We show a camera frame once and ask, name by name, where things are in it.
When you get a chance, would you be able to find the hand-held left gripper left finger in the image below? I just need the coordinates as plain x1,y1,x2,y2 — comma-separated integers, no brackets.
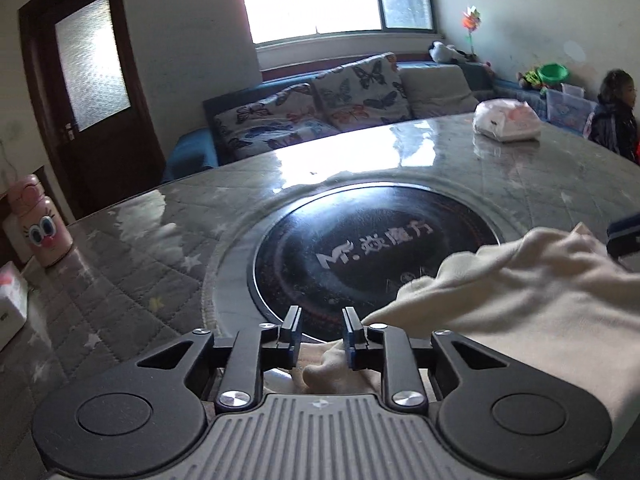
135,305,303,411

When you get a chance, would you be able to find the green plastic bowl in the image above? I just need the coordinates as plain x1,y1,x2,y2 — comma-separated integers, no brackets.
537,62,572,86

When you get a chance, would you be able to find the butterfly print back cushion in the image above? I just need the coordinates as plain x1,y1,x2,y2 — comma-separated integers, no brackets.
211,83,319,133

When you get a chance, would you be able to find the beige cushion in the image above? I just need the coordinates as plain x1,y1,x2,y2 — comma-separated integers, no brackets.
398,63,479,119

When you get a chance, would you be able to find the black round induction cooktop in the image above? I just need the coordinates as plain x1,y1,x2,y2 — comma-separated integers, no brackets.
252,185,502,335

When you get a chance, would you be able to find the butterfly print seat cushion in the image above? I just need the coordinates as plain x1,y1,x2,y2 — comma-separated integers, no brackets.
229,116,342,162

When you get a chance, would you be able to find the clear plastic storage box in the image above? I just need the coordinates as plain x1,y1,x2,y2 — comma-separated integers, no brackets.
544,84,599,137

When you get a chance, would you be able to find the blue sofa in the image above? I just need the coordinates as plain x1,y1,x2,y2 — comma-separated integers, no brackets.
161,57,501,184

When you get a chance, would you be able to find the white pink box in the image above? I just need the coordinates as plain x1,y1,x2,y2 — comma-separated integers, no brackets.
0,260,29,352

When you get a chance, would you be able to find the pink cartoon face bottle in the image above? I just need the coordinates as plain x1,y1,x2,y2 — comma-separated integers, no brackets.
6,174,74,268

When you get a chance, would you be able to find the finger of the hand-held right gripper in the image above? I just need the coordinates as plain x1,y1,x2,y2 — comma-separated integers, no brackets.
606,213,640,262

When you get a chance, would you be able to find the cream garment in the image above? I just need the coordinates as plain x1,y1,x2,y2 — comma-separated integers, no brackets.
295,222,640,441

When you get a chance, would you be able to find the panda plush toy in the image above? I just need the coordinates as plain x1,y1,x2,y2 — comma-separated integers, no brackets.
427,40,474,66

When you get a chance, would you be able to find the dark wooden glass-panel door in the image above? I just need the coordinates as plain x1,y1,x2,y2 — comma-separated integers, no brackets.
17,0,167,221

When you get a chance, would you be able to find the white plastic bag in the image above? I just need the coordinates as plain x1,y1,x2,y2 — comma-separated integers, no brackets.
472,99,543,144

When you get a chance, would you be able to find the green yellow plush toy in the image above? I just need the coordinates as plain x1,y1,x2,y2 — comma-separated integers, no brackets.
516,67,544,92

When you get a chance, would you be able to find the colourful pinwheel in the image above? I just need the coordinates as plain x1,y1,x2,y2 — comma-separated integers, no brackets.
460,6,484,62

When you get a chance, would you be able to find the large butterfly print cushion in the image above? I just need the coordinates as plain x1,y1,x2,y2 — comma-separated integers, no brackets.
311,52,414,129

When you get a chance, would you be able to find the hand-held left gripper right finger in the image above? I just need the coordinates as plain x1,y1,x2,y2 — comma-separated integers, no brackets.
341,306,506,408

